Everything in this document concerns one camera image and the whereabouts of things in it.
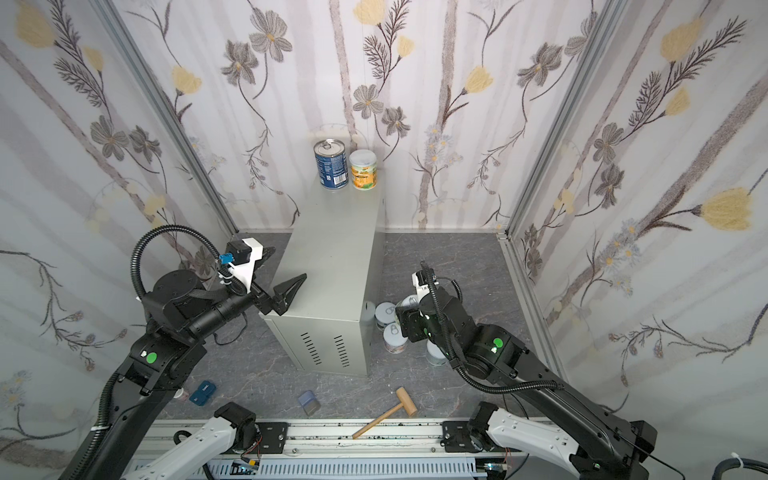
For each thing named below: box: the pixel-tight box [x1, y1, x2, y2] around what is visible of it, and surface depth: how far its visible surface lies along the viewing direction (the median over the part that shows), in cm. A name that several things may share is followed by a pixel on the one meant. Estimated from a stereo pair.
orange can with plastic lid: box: [349, 149, 377, 191], surface depth 82 cm
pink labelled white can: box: [383, 323, 409, 354], surface depth 88 cm
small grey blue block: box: [298, 390, 321, 417], surface depth 80 cm
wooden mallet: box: [352, 386, 417, 439], surface depth 80 cm
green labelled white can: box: [400, 294, 422, 308], surface depth 68 cm
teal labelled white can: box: [426, 339, 448, 366], surface depth 86 cm
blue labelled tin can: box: [313, 138, 349, 191], surface depth 81 cm
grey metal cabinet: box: [259, 171, 386, 377], surface depth 69 cm
